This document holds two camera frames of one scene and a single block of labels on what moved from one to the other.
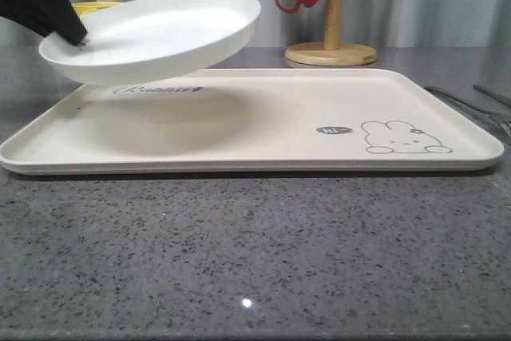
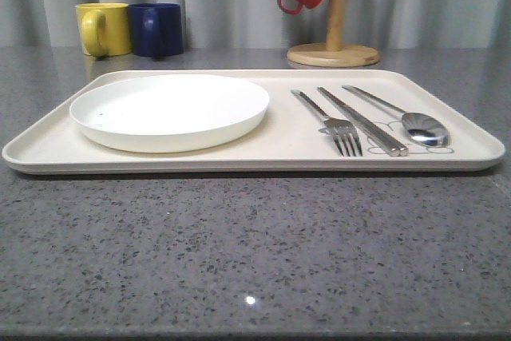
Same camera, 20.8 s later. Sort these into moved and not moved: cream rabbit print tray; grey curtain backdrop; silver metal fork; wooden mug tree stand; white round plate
Moved: white round plate; silver metal fork
Not moved: wooden mug tree stand; cream rabbit print tray; grey curtain backdrop
